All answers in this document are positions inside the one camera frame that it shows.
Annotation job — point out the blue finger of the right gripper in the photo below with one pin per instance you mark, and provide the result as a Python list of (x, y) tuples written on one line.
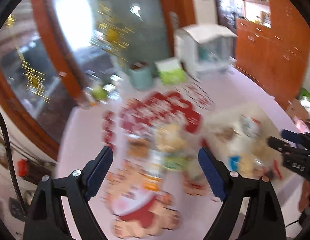
[(284, 147), (297, 138)]

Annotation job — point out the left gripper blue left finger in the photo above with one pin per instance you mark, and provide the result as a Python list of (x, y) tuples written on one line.
[(95, 172)]

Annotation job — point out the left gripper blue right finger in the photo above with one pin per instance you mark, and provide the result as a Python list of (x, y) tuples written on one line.
[(215, 172)]

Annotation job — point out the blue snack packet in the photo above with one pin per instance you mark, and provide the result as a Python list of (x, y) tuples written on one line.
[(234, 162)]

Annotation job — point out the white red noodle snack bag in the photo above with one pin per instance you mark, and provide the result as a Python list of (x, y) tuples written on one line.
[(250, 126)]

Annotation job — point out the green snack packet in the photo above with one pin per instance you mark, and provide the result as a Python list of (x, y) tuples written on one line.
[(176, 162)]

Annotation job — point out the clear bag of small cakes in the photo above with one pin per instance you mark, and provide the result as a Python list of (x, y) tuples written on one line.
[(138, 147)]

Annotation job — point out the orange oats bar pack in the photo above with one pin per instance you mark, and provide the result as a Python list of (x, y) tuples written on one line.
[(154, 171)]

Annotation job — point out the cardboard box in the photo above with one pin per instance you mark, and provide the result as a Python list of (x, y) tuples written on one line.
[(296, 111)]

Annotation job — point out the white plastic storage bin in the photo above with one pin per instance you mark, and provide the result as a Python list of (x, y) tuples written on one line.
[(225, 138)]

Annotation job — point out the red container on floor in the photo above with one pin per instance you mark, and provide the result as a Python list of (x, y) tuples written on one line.
[(23, 168)]

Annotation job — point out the clear bottle green label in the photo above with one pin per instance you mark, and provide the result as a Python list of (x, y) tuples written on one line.
[(99, 93)]

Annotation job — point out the teal canister with brown lid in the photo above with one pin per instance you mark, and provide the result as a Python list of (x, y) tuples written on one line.
[(140, 76)]

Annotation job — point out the green tissue box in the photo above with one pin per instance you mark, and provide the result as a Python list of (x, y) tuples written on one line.
[(170, 71)]

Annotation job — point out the white countertop appliance with cover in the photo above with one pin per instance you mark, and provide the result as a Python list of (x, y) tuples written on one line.
[(204, 49)]

